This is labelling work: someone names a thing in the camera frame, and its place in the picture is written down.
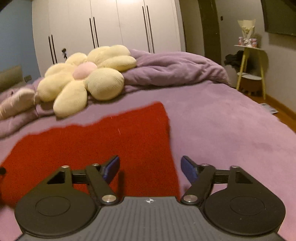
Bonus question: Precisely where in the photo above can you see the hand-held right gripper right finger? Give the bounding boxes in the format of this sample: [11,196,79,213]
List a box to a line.
[180,156,282,206]

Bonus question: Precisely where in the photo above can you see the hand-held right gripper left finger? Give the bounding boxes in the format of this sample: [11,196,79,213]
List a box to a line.
[18,155,121,206]

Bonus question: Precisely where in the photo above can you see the red button cardigan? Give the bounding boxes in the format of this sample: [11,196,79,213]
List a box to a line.
[0,101,182,207]

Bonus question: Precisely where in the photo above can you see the purple bed blanket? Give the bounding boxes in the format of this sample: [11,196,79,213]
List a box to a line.
[0,80,296,241]

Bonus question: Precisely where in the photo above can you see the pink plush toy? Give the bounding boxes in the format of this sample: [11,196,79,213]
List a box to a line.
[0,88,36,121]

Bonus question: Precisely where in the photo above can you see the cream flower pillow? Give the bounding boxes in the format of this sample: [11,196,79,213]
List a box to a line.
[37,45,137,117]

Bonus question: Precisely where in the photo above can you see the olive headboard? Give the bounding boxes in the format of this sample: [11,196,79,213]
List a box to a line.
[0,65,24,93]

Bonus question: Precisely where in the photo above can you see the round wooden basket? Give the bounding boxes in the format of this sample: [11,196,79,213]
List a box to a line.
[239,79,263,96]

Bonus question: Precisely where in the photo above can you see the purple duvet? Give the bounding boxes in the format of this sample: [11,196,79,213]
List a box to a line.
[0,48,232,138]

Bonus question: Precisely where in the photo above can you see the black cloth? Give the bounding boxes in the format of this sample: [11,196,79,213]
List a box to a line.
[224,50,246,70]

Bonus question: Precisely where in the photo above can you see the yellow side table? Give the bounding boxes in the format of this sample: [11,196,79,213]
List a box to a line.
[233,44,269,100]

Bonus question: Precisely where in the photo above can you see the pink boxes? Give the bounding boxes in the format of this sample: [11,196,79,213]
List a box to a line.
[238,36,259,48]

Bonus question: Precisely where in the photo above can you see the white wardrobe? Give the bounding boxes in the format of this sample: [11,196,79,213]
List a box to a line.
[31,0,187,78]

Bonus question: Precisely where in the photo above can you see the wrapped bouquet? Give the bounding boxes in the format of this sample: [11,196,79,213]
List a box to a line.
[237,19,257,40]

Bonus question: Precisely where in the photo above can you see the wall television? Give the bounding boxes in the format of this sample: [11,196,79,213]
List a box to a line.
[261,0,296,37]

